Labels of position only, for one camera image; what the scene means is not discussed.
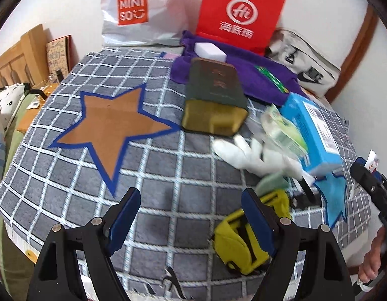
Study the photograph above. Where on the white spotted pillow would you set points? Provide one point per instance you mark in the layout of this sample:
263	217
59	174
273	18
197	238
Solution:
7	100

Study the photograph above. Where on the brown wooden door frame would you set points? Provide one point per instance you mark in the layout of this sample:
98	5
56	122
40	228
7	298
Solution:
359	47

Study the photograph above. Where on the white plastic shopping bag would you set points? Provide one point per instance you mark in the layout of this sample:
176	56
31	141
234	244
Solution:
156	3

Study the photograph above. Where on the blue cardboard box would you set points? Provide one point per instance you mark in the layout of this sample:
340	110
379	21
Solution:
315	128

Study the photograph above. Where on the red paper shopping bag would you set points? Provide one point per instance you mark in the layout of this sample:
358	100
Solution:
240	9

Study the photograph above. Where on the person's right hand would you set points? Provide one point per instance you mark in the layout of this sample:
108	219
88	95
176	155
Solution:
370	263

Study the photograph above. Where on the purple towel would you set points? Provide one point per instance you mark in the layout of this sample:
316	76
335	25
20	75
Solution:
243	65

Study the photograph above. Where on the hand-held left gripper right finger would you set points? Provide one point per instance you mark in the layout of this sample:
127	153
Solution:
256	222

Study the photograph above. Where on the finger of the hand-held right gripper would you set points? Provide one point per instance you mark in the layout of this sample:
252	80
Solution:
365	178

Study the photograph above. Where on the thin green packet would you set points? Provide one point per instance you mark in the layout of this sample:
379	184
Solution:
271	78

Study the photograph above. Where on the wooden headboard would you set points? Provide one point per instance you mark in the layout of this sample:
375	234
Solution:
21	53

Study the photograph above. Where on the light green sponge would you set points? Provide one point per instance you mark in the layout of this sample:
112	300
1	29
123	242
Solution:
271	183

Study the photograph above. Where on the grey checked blanket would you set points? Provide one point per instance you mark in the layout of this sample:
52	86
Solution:
87	182

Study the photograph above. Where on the dark green box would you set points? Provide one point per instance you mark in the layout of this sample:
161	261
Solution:
212	91

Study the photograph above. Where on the white paper slip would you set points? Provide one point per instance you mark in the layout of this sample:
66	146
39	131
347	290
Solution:
371	160

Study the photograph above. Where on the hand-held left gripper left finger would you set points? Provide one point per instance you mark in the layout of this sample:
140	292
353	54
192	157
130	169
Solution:
126	222

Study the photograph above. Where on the green tissue packet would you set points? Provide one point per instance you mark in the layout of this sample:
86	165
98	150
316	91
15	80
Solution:
284	131

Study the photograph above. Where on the white foam block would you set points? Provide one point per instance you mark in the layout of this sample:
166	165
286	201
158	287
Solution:
210	51

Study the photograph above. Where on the black rectangular object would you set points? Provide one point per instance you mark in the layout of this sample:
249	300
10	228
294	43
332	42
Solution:
306	199

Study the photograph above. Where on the grey sling bag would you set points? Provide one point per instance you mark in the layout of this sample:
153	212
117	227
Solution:
303	59

